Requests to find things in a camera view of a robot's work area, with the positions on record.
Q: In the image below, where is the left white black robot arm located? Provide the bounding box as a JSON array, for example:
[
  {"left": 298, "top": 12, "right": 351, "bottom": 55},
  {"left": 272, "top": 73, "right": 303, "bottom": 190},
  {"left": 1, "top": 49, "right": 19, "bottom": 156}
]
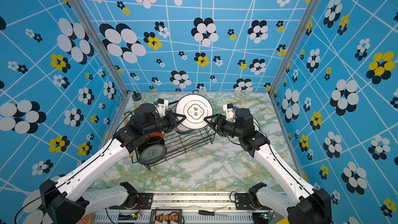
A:
[{"left": 39, "top": 103, "right": 186, "bottom": 224}]

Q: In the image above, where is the orange small plate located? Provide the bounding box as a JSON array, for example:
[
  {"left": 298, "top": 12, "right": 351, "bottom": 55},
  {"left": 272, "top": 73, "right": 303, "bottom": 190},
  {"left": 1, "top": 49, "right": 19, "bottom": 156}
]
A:
[{"left": 146, "top": 133, "right": 163, "bottom": 139}]

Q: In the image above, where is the black screwdriver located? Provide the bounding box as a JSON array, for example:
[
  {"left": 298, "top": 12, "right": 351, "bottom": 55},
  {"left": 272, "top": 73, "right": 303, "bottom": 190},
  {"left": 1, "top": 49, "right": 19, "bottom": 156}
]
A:
[{"left": 198, "top": 210, "right": 227, "bottom": 216}]

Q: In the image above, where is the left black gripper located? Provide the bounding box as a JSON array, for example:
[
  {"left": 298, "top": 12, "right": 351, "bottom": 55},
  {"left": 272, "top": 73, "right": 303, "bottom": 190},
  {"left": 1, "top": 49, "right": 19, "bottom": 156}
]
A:
[{"left": 144, "top": 109, "right": 187, "bottom": 136}]

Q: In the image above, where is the yellow paper sheet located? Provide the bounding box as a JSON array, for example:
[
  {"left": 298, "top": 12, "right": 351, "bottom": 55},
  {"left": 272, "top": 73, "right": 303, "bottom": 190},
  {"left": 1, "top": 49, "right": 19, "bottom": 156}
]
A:
[{"left": 275, "top": 217, "right": 289, "bottom": 224}]

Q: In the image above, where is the red round tin lid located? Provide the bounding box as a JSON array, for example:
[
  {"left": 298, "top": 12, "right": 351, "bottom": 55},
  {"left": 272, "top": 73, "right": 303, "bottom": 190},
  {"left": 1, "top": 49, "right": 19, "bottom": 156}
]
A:
[{"left": 76, "top": 213, "right": 95, "bottom": 224}]

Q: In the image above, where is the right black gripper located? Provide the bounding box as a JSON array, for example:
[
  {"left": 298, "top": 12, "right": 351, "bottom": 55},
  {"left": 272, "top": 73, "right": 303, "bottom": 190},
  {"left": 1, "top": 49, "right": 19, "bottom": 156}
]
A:
[{"left": 205, "top": 114, "right": 245, "bottom": 141}]

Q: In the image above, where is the clear jar black lid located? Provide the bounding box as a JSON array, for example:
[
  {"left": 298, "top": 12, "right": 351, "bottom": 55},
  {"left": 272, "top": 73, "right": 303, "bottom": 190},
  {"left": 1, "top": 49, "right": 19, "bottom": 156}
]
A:
[{"left": 132, "top": 91, "right": 142, "bottom": 102}]

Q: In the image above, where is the black terminal power board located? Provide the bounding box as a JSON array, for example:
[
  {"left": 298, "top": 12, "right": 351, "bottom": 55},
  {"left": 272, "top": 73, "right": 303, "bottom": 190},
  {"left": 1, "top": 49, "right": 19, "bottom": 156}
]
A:
[{"left": 149, "top": 208, "right": 185, "bottom": 224}]

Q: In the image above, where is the white plate red green band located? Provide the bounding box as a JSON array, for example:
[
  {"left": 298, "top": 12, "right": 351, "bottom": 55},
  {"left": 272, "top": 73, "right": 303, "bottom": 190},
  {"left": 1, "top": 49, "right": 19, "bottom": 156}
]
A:
[{"left": 175, "top": 128, "right": 195, "bottom": 135}]

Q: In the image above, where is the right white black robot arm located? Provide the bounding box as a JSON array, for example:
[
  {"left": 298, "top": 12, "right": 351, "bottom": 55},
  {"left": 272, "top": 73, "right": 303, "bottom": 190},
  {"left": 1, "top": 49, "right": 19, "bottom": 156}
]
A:
[{"left": 204, "top": 108, "right": 333, "bottom": 224}]

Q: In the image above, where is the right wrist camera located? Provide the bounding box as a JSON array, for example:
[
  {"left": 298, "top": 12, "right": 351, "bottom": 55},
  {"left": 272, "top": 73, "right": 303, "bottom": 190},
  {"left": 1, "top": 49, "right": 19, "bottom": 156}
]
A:
[{"left": 223, "top": 103, "right": 236, "bottom": 122}]

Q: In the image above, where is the grey-green small plate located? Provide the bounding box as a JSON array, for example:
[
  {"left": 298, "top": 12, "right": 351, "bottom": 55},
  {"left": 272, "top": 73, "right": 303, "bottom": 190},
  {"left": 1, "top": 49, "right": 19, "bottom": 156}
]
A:
[{"left": 138, "top": 144, "right": 167, "bottom": 166}]

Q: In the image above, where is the small green circuit board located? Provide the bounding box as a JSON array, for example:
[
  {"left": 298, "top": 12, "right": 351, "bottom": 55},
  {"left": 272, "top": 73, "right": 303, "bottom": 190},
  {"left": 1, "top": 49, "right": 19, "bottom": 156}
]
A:
[{"left": 118, "top": 213, "right": 139, "bottom": 221}]

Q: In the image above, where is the black small plate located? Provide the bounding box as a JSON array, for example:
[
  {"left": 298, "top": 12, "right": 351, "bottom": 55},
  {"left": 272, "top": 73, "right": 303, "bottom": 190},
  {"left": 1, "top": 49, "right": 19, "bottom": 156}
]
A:
[{"left": 137, "top": 136, "right": 165, "bottom": 152}]

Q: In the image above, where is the black wire dish rack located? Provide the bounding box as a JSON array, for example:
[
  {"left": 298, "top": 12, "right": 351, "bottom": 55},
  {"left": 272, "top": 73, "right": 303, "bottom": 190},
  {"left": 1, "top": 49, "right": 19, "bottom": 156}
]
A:
[{"left": 131, "top": 127, "right": 216, "bottom": 170}]

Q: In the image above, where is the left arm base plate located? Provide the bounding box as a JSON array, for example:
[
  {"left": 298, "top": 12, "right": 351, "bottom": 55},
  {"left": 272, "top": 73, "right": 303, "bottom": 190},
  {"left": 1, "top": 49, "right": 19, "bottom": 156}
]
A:
[{"left": 110, "top": 192, "right": 154, "bottom": 210}]

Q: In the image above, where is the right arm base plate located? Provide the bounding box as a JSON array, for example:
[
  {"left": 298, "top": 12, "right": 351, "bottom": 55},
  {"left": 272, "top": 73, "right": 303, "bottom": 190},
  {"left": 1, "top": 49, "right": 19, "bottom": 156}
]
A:
[{"left": 229, "top": 191, "right": 272, "bottom": 212}]

